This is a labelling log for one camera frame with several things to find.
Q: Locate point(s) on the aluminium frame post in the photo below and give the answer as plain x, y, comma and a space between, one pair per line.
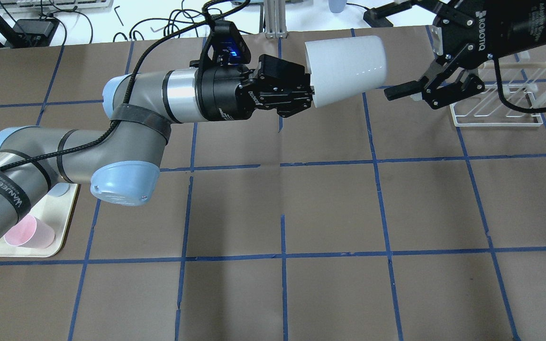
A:
275, 19

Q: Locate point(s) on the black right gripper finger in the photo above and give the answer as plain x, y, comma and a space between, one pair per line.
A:
467, 84
439, 70

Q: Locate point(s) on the cream plastic tray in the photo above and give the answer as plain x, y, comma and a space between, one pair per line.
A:
55, 212

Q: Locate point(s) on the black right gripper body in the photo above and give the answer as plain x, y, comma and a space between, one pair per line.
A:
505, 26

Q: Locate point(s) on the blue cup near pink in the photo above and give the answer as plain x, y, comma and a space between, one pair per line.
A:
59, 190

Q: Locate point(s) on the blue cup on desk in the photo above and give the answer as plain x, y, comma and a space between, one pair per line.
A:
337, 6

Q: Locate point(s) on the black power adapter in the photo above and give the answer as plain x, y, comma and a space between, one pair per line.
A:
375, 20

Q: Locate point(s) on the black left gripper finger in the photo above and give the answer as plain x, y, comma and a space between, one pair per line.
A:
287, 102
275, 74

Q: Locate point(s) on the frosted white cup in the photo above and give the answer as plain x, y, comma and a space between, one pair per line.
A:
344, 67

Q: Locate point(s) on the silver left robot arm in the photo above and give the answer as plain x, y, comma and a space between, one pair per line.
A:
122, 164

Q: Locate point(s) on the black allen key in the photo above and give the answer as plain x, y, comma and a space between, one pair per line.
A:
116, 11

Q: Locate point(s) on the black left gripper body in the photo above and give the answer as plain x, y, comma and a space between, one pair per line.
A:
221, 94

